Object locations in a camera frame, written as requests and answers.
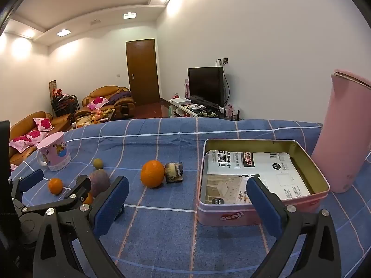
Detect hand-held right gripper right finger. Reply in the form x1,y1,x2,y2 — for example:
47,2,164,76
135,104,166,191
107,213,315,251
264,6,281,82
246,175,342,278

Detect blue checked sheet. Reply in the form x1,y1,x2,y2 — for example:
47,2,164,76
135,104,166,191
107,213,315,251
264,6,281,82
0,118,371,278

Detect orange leather sofa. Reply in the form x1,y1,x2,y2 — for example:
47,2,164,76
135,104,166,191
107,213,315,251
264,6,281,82
9,111,73,165

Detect dark rack with clothes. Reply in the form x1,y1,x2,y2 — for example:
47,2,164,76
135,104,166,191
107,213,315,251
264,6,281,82
51,94,80,118

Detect brown wooden door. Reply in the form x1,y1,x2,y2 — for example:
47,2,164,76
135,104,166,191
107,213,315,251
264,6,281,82
125,39,161,107

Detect orange leather armchair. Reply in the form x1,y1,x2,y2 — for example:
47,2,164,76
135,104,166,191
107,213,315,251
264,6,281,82
82,86,136,119

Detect pink tin box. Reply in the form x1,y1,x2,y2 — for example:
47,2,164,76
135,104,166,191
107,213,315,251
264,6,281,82
196,139,331,226

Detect black power cable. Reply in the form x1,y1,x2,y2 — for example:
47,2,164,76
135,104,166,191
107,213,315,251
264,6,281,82
216,59,231,105

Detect large orange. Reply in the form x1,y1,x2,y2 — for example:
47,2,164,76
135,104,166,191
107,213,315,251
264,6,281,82
141,160,166,188

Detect pink cartoon mug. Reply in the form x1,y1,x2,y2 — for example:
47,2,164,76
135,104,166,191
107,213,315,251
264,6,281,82
36,131,72,171

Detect printed white paper sheet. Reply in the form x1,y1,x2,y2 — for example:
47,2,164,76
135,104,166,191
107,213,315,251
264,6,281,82
207,150,310,205

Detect purple passion fruit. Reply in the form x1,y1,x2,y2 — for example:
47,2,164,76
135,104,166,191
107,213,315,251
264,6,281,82
87,170,111,198

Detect white television stand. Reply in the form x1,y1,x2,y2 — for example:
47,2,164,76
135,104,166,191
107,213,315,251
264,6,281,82
169,97,241,120

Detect pink kettle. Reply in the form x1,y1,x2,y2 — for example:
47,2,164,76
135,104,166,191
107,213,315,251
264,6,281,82
311,69,371,193

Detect black television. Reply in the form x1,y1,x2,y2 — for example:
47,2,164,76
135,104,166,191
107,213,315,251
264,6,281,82
187,66,225,107

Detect purple blanket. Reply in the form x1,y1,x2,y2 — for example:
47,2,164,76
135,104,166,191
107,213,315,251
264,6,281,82
107,91,132,103

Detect pink floral cushion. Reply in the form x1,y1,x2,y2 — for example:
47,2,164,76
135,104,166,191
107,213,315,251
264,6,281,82
33,118,54,132
88,96,109,110
26,130,48,143
9,136,33,152

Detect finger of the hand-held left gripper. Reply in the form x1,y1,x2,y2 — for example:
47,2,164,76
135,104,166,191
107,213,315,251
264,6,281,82
10,168,45,207
17,175,92,213

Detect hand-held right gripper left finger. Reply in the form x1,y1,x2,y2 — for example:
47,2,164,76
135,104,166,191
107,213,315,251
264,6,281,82
33,176,130,278

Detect cluttered coffee table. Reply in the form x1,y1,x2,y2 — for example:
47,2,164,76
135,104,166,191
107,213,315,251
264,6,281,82
71,110,116,129

